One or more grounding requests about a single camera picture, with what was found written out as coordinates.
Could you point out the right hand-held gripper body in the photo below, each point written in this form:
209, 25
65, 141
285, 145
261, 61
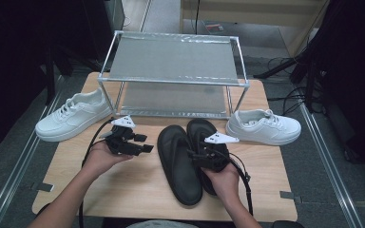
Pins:
220, 138

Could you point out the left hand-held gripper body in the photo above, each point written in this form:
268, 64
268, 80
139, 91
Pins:
122, 144

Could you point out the black slipper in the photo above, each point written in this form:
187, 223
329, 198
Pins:
177, 164
199, 133

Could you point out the white sneaker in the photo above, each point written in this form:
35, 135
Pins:
72, 118
266, 128

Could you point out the metal shoe rack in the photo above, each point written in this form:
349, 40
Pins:
171, 60

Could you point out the person's left hand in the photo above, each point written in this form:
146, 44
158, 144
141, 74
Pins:
99, 160

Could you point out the person's right hand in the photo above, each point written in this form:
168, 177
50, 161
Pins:
226, 183

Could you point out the person's grey clothing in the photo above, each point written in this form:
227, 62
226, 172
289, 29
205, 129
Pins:
158, 224

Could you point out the grey tape piece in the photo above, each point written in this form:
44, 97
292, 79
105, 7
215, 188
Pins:
42, 187
291, 196

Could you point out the black tripod stand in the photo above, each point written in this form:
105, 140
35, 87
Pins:
278, 68

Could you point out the black metal stand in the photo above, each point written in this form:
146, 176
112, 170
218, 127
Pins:
50, 79

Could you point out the black chair armrest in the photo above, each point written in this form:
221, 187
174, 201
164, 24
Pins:
286, 224

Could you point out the red booklet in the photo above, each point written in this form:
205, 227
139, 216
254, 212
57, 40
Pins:
215, 27

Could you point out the light wooden cabinet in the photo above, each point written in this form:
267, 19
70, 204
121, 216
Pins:
266, 12

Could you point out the metal floor rail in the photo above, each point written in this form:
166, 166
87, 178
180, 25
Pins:
19, 167
329, 167

